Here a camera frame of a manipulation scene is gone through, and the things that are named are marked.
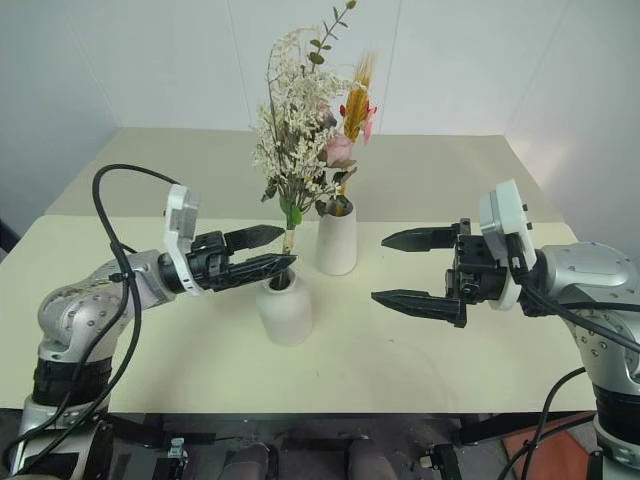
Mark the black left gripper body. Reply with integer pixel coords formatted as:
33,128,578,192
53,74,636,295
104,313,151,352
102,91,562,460
185,230,237,294

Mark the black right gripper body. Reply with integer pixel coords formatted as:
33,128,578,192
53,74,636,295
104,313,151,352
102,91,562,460
444,217,509,307

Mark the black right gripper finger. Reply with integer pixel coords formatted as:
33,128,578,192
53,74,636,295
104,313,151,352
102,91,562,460
380,223,459,253
370,288,469,329

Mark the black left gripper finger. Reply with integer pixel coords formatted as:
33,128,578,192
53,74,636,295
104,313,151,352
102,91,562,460
226,252,299,291
224,224,287,250

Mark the white dried flower bouquet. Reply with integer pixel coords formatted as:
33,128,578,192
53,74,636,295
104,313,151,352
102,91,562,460
250,27,354,292

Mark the pink and orange flower bouquet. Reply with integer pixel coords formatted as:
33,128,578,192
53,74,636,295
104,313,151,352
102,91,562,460
305,0,380,219

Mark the round white vase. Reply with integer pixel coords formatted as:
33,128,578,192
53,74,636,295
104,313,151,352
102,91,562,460
255,272,315,347

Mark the tall white vase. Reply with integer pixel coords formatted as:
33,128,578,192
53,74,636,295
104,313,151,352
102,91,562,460
315,201,359,277

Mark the dark rounded shape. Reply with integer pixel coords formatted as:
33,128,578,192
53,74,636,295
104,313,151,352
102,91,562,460
226,441,272,480

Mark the orange floor mat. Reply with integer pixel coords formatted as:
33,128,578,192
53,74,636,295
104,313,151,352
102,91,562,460
501,413,602,480

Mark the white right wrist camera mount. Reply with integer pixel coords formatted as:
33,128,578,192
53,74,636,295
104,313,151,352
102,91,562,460
478,178,539,312

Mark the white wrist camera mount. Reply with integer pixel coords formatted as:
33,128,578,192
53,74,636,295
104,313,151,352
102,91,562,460
163,184,205,297
478,178,539,312

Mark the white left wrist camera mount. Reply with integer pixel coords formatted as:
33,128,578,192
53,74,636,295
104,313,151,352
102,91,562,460
163,184,205,297

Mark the black table frame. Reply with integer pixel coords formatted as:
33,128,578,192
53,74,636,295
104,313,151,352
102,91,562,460
105,412,507,450

